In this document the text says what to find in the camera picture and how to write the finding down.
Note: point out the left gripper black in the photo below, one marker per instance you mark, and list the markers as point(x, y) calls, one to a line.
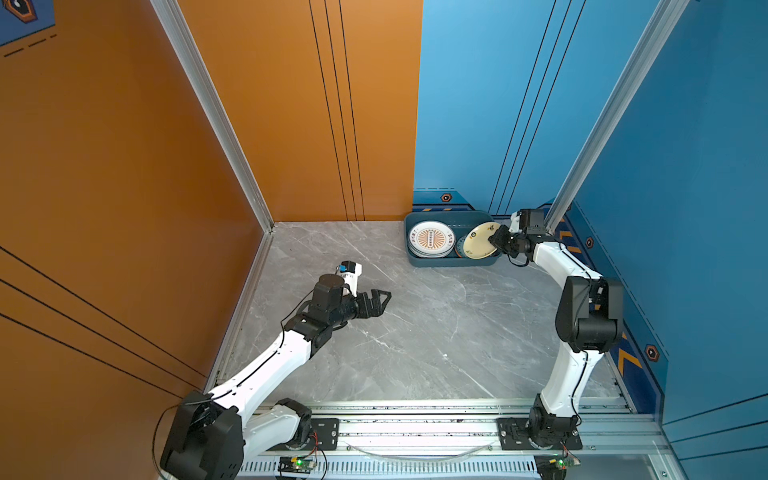
point(376, 309)

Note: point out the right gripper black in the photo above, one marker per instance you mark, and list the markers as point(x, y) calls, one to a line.
point(497, 240)

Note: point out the cream plate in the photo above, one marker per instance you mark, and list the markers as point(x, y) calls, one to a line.
point(477, 246)

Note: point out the orange sunburst plate front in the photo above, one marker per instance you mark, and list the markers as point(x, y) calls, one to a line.
point(431, 239)

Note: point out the teal patterned plate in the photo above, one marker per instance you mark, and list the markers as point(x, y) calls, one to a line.
point(459, 247)

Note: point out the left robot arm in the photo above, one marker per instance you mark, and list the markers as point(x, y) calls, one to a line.
point(212, 433)

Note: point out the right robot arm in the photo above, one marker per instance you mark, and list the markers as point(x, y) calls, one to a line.
point(588, 323)

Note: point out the teal plastic bin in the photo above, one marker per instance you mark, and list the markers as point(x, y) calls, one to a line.
point(461, 222)

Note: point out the left green circuit board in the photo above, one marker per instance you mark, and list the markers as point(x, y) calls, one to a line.
point(296, 467)

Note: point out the right circuit board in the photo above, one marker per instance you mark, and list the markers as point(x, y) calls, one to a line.
point(555, 467)

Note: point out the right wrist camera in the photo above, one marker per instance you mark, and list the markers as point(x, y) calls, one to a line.
point(529, 222)

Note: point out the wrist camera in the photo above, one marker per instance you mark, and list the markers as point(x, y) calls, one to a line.
point(350, 272)
point(529, 222)

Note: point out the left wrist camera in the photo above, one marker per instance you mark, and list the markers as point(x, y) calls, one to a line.
point(350, 272)

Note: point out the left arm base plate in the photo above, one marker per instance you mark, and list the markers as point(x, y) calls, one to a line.
point(322, 432)

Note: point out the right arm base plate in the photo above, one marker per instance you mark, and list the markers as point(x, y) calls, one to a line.
point(515, 434)

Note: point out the aluminium rail frame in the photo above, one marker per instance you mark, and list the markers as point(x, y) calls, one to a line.
point(459, 440)

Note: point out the right aluminium corner post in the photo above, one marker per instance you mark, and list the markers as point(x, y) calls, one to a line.
point(652, 40)

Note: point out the aluminium corner post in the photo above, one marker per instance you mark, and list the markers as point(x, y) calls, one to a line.
point(177, 30)
point(652, 40)

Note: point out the left aluminium corner post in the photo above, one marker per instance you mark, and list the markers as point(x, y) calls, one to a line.
point(177, 30)

